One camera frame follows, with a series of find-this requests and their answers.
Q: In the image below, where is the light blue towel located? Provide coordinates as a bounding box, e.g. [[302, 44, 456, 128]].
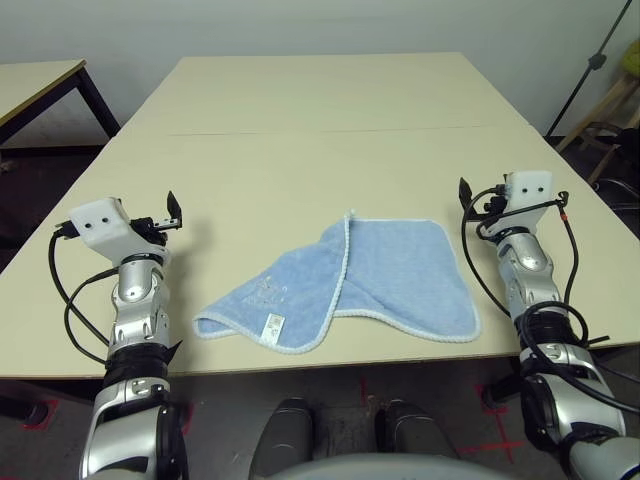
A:
[[193, 206, 483, 356]]

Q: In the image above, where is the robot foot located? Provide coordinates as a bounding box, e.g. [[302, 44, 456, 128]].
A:
[[374, 398, 461, 461], [248, 398, 314, 479]]

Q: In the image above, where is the beige side table black frame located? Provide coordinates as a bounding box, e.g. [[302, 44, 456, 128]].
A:
[[0, 59, 121, 151]]

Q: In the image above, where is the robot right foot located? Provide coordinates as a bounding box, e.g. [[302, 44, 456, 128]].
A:
[[374, 398, 461, 461]]

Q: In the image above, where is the wooden stool green cushion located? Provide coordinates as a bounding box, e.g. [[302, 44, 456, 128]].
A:
[[554, 39, 640, 186]]

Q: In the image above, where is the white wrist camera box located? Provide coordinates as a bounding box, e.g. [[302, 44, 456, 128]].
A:
[[501, 170, 555, 241], [68, 197, 174, 264]]

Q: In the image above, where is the black tripod stand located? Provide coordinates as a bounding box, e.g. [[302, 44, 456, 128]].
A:
[[544, 0, 634, 139]]

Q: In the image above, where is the thin cable with red tape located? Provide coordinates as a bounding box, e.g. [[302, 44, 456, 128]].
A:
[[514, 192, 581, 306]]

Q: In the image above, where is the black office chair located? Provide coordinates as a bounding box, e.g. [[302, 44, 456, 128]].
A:
[[589, 127, 640, 211]]

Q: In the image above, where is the black table leg base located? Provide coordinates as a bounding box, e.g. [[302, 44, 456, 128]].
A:
[[0, 382, 51, 426], [482, 359, 526, 409]]

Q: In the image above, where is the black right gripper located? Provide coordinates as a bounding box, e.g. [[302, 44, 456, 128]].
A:
[[458, 175, 507, 236]]

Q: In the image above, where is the grey robot torso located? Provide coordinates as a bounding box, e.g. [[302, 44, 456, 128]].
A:
[[272, 452, 501, 480]]

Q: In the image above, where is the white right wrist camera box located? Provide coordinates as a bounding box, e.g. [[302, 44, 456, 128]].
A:
[[501, 170, 555, 241]]

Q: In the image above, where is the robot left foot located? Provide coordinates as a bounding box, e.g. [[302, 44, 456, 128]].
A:
[[248, 398, 314, 479]]

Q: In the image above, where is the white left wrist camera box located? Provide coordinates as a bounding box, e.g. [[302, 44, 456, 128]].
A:
[[68, 197, 174, 264]]

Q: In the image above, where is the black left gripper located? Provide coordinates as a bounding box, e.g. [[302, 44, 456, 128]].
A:
[[130, 190, 182, 247]]

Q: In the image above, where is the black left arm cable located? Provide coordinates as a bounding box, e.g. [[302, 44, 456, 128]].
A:
[[48, 222, 126, 366]]

